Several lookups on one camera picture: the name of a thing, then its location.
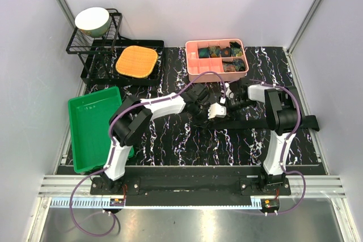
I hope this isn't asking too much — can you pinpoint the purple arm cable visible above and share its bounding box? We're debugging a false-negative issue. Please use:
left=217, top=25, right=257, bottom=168
left=235, top=79, right=307, bottom=215
left=68, top=71, right=227, bottom=237

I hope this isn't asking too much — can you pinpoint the pink divided organizer box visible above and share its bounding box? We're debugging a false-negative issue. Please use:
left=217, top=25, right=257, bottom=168
left=185, top=39, right=249, bottom=83

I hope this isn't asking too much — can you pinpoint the green plastic tray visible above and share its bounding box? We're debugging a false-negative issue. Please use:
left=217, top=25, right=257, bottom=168
left=68, top=87, right=121, bottom=174

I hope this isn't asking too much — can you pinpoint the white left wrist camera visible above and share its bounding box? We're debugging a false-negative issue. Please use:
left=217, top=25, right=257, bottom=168
left=208, top=103, right=227, bottom=119

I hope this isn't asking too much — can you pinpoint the rolled orange dark tie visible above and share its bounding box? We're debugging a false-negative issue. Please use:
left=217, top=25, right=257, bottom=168
left=221, top=47, right=231, bottom=57

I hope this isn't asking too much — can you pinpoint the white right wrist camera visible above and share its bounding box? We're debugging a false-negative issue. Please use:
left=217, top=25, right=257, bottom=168
left=222, top=83, right=235, bottom=100

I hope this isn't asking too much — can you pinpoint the rolled black green tie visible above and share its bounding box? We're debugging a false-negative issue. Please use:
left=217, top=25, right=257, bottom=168
left=229, top=41, right=244, bottom=57

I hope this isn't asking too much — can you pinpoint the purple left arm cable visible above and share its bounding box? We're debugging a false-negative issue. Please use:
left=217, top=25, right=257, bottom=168
left=68, top=71, right=227, bottom=237

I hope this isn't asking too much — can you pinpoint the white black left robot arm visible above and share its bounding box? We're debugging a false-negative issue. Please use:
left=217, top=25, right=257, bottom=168
left=99, top=83, right=210, bottom=194

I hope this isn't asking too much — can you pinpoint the white green ceramic bowl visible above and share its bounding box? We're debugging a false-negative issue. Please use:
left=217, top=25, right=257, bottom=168
left=75, top=7, right=111, bottom=38

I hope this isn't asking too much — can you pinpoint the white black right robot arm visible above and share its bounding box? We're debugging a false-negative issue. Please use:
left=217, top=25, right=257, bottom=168
left=226, top=82, right=303, bottom=195

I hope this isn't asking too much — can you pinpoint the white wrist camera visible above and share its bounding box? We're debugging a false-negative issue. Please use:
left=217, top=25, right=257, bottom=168
left=222, top=83, right=235, bottom=100
left=208, top=103, right=227, bottom=119

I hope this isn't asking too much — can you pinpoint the rolled green patterned tie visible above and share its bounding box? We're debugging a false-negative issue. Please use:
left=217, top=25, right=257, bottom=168
left=208, top=46, right=221, bottom=58

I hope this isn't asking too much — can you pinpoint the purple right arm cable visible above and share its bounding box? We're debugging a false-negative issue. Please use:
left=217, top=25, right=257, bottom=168
left=235, top=79, right=307, bottom=215

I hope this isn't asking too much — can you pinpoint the rolled colourful large tie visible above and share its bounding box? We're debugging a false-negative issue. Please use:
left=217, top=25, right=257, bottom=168
left=222, top=58, right=246, bottom=73

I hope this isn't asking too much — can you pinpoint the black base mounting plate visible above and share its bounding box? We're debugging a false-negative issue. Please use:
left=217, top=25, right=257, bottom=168
left=90, top=166, right=291, bottom=196

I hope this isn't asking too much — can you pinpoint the rolled dark teal tie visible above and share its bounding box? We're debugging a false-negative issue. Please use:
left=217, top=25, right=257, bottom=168
left=198, top=47, right=210, bottom=58

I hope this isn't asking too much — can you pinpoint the black marbled table mat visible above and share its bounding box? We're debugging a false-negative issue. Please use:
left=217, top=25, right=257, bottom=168
left=55, top=45, right=330, bottom=176

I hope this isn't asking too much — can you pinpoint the black wire dish rack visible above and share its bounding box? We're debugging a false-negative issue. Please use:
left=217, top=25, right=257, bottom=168
left=66, top=9, right=165, bottom=86

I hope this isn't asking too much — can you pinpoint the orange woven square mat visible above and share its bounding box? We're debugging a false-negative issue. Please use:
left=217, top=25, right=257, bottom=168
left=115, top=45, right=158, bottom=79

